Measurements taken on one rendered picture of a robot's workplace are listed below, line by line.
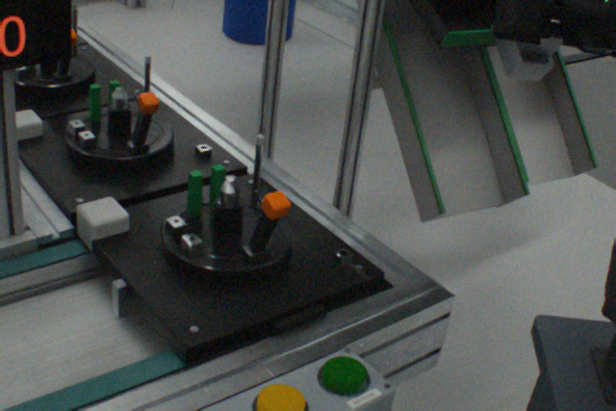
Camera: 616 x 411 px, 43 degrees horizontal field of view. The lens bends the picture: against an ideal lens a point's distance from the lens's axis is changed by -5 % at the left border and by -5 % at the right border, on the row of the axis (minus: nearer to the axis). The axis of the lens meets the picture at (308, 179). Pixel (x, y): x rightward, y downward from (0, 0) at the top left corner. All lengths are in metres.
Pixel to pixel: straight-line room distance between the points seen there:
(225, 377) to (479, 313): 0.40
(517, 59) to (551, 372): 0.33
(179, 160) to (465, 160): 0.35
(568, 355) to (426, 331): 0.24
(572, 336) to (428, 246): 0.47
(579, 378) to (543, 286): 0.47
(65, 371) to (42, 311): 0.10
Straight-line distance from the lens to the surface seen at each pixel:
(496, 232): 1.18
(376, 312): 0.82
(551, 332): 0.68
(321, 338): 0.78
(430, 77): 0.98
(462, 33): 0.84
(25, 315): 0.86
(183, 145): 1.05
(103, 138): 1.03
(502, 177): 0.98
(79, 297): 0.87
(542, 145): 1.08
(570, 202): 1.32
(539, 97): 1.10
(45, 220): 0.93
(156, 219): 0.90
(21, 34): 0.75
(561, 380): 0.63
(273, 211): 0.75
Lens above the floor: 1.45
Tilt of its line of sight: 29 degrees down
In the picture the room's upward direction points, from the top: 7 degrees clockwise
